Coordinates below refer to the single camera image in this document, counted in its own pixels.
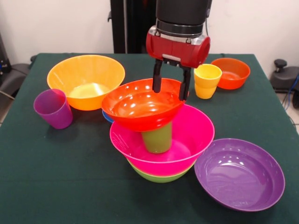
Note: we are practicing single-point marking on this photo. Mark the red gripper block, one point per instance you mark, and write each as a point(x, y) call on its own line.
point(177, 50)

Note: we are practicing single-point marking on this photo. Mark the yellow cup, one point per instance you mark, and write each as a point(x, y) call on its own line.
point(206, 81)

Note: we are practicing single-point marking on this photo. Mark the large red shallow bowl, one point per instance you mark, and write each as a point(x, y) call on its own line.
point(140, 109)

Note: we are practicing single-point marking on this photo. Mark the large pink bowl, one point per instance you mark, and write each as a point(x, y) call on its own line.
point(198, 135)

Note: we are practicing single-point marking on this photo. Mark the green cup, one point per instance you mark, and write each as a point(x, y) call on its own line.
point(157, 142)

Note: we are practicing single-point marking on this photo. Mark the small red bowl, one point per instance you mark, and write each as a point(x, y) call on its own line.
point(233, 74)

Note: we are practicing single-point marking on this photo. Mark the small blue bowl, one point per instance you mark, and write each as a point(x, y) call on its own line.
point(107, 117)

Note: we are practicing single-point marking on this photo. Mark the large orange bowl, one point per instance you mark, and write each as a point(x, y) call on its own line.
point(86, 74)

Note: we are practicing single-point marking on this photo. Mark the green bowl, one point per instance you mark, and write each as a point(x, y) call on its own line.
point(161, 178)

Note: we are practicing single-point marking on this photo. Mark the black floor base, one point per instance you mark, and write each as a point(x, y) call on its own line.
point(14, 77)
point(285, 79)

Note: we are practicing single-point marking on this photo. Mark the large purple shallow bowl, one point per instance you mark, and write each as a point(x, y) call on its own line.
point(238, 175)

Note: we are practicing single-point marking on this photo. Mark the purple cup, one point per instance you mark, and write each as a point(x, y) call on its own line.
point(54, 112)

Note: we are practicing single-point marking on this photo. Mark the dark green tablecloth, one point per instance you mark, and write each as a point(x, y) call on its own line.
point(140, 198)

